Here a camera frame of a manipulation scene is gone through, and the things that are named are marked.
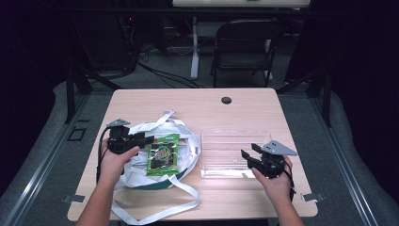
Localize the dark equipment with red light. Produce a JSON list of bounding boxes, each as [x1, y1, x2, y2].
[[116, 14, 140, 76]]

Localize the green snack packet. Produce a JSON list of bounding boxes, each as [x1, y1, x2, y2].
[[146, 133, 181, 177]]

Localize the clear plastic container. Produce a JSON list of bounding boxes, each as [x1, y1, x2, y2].
[[199, 129, 273, 180]]

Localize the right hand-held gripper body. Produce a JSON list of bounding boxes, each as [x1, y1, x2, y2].
[[247, 139, 298, 179]]

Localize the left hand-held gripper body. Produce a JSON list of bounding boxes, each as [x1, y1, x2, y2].
[[106, 118, 147, 155]]

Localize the person's left hand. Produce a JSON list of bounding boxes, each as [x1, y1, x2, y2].
[[99, 137, 141, 188]]

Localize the white tote bag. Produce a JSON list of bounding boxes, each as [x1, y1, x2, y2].
[[111, 108, 202, 226]]

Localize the black metal stand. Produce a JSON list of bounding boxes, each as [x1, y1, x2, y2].
[[276, 66, 333, 128], [63, 66, 124, 125]]

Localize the light wooden table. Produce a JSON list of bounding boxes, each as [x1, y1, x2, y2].
[[67, 88, 319, 222]]

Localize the metal floor rail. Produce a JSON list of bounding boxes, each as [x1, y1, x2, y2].
[[2, 93, 91, 226], [309, 93, 381, 226]]

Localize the right hand-held gripper cable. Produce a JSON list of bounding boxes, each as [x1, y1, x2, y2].
[[282, 161, 297, 202]]

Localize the black floor cables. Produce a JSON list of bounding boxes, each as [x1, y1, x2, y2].
[[136, 46, 202, 89]]

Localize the white desk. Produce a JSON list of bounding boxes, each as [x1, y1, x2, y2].
[[171, 0, 311, 81]]

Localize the grey tape piece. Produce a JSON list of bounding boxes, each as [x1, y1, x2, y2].
[[300, 192, 327, 202], [61, 194, 86, 203]]

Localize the left hand-held gripper cable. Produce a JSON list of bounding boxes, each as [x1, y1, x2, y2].
[[95, 126, 111, 184]]

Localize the black folding chair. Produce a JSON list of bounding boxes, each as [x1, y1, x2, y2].
[[210, 18, 279, 89]]

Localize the person's right hand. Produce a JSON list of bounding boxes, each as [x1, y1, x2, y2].
[[251, 155, 295, 207]]

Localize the hand-held gripper cable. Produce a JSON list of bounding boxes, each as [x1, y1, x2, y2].
[[95, 126, 111, 184], [282, 161, 297, 202]]

